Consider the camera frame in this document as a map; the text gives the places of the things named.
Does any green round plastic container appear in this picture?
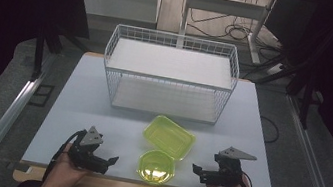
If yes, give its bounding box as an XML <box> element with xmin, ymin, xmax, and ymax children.
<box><xmin>134</xmin><ymin>147</ymin><xmax>179</xmax><ymax>187</ymax></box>

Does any tangle of black floor cables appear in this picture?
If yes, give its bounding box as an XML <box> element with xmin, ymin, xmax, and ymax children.
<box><xmin>185</xmin><ymin>0</ymin><xmax>290</xmax><ymax>53</ymax></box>

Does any green rectangular plastic container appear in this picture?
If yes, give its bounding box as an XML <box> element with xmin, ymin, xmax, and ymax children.
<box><xmin>139</xmin><ymin>113</ymin><xmax>200</xmax><ymax>164</ymax></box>

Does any white metal desk frame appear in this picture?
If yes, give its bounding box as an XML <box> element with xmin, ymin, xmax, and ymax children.
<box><xmin>175</xmin><ymin>0</ymin><xmax>278</xmax><ymax>67</ymax></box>

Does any black metal stand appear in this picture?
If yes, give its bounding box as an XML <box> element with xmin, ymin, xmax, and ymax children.
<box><xmin>28</xmin><ymin>17</ymin><xmax>94</xmax><ymax>90</ymax></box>
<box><xmin>246</xmin><ymin>45</ymin><xmax>323</xmax><ymax>132</ymax></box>

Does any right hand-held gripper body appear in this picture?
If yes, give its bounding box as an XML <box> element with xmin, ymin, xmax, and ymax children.
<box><xmin>206</xmin><ymin>142</ymin><xmax>260</xmax><ymax>187</ymax></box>

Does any white wire shelf rack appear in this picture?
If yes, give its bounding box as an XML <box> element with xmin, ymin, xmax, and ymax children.
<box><xmin>96</xmin><ymin>22</ymin><xmax>245</xmax><ymax>129</ymax></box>

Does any black floor frame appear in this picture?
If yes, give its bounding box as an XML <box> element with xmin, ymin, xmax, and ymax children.
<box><xmin>27</xmin><ymin>81</ymin><xmax>56</xmax><ymax>110</ymax></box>

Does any person's left hand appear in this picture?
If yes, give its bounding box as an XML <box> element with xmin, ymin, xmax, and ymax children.
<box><xmin>48</xmin><ymin>141</ymin><xmax>95</xmax><ymax>187</ymax></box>

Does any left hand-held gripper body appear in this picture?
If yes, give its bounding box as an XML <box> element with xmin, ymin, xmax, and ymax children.
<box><xmin>66</xmin><ymin>121</ymin><xmax>111</xmax><ymax>175</ymax></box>

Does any white power strip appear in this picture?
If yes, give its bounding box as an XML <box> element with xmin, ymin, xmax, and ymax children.
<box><xmin>264</xmin><ymin>60</ymin><xmax>286</xmax><ymax>78</ymax></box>

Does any black floor cable loop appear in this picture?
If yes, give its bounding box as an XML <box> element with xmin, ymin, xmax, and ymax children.
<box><xmin>255</xmin><ymin>114</ymin><xmax>283</xmax><ymax>147</ymax></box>

